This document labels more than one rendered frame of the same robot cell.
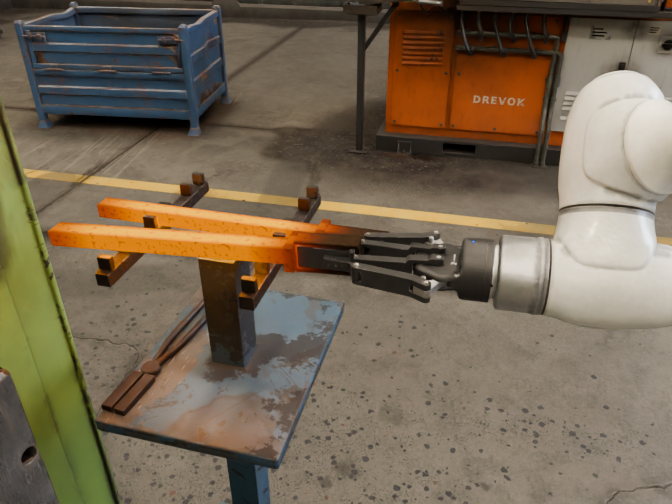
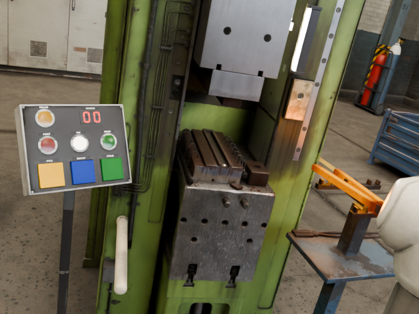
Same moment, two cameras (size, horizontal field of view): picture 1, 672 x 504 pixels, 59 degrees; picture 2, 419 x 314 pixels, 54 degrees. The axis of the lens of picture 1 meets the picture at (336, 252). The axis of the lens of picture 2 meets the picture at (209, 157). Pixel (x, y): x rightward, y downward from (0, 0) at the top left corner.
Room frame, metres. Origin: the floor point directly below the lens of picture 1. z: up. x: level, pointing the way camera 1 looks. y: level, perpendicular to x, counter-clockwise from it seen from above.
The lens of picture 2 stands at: (-0.58, -0.57, 1.62)
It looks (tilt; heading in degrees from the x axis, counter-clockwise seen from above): 22 degrees down; 51
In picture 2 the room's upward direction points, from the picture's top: 11 degrees clockwise
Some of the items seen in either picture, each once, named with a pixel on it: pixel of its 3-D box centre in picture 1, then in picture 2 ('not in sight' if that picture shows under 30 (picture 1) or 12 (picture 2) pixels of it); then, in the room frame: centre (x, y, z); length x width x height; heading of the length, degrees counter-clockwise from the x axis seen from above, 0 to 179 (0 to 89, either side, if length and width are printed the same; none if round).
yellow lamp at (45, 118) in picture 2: not in sight; (45, 118); (-0.25, 0.70, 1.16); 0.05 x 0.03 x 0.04; 156
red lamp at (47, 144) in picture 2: not in sight; (47, 144); (-0.24, 0.66, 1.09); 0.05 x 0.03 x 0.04; 156
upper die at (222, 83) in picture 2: not in sight; (224, 73); (0.49, 0.78, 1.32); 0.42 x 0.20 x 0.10; 66
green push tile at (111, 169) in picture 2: not in sight; (111, 169); (-0.04, 0.62, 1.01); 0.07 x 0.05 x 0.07; 1
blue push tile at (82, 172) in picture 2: not in sight; (82, 172); (-0.14, 0.62, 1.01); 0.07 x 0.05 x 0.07; 1
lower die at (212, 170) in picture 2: not in sight; (209, 152); (0.49, 0.78, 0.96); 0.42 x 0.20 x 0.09; 66
